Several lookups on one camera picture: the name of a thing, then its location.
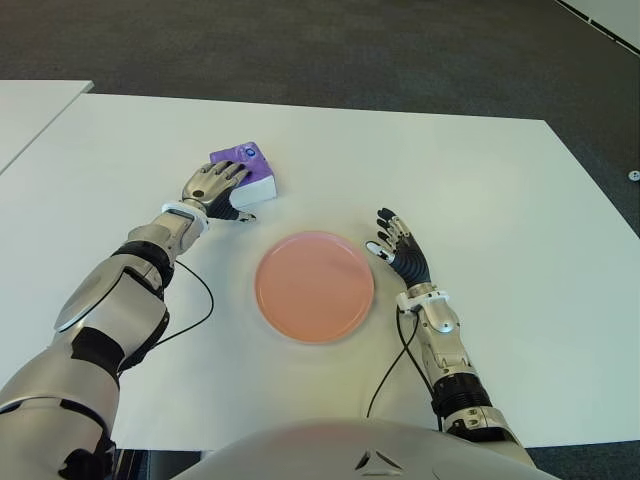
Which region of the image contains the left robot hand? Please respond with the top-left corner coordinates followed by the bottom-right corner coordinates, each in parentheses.
top-left (180, 159), bottom-right (258, 224)

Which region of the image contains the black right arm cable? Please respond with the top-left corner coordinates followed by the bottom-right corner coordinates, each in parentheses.
top-left (365, 304), bottom-right (445, 434)

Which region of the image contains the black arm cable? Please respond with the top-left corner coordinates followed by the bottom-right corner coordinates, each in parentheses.
top-left (365, 304), bottom-right (445, 434)
top-left (115, 257), bottom-right (216, 375)

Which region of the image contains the purple tissue paper pack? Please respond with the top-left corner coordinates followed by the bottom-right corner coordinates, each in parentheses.
top-left (208, 141), bottom-right (281, 213)

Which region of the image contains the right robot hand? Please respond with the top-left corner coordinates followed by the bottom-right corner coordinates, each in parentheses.
top-left (364, 206), bottom-right (433, 292)

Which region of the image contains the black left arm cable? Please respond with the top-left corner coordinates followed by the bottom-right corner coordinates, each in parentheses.
top-left (115, 257), bottom-right (216, 375)

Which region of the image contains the pink round plate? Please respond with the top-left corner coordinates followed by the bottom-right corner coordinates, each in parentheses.
top-left (253, 229), bottom-right (376, 346)

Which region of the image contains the adjacent white table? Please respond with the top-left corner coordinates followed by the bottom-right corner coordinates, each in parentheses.
top-left (0, 79), bottom-right (96, 176)

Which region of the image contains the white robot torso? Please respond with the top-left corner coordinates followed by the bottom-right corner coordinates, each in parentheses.
top-left (169, 417), bottom-right (539, 480)

